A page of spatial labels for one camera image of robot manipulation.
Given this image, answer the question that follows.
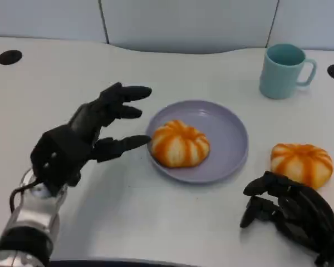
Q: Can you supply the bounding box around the grey partition panel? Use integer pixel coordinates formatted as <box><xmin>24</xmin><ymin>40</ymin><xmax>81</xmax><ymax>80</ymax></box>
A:
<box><xmin>99</xmin><ymin>0</ymin><xmax>281</xmax><ymax>55</ymax></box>
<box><xmin>0</xmin><ymin>0</ymin><xmax>110</xmax><ymax>45</ymax></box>
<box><xmin>266</xmin><ymin>0</ymin><xmax>334</xmax><ymax>53</ymax></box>

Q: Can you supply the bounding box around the orange white toy bread roll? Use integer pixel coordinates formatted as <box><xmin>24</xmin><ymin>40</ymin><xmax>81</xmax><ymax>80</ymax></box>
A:
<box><xmin>151</xmin><ymin>119</ymin><xmax>212</xmax><ymax>169</ymax></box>
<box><xmin>271</xmin><ymin>143</ymin><xmax>334</xmax><ymax>191</ymax></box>

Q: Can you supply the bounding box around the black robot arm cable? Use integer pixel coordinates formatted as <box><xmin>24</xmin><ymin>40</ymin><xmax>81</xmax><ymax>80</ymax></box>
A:
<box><xmin>9</xmin><ymin>180</ymin><xmax>38</xmax><ymax>215</ymax></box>

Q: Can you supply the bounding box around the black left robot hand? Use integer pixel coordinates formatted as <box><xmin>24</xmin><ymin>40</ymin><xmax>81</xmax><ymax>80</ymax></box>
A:
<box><xmin>30</xmin><ymin>82</ymin><xmax>153</xmax><ymax>195</ymax></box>

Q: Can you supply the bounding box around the lilac plate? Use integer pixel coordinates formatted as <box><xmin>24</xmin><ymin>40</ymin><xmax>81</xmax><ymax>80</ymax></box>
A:
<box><xmin>146</xmin><ymin>100</ymin><xmax>249</xmax><ymax>184</ymax></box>

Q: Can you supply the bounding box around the pale green mug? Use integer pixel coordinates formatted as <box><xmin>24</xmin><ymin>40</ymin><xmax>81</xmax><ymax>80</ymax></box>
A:
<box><xmin>258</xmin><ymin>43</ymin><xmax>317</xmax><ymax>100</ymax></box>

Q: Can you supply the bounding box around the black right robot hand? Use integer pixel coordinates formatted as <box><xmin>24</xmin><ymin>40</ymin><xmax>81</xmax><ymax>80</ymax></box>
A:
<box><xmin>239</xmin><ymin>171</ymin><xmax>334</xmax><ymax>266</ymax></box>

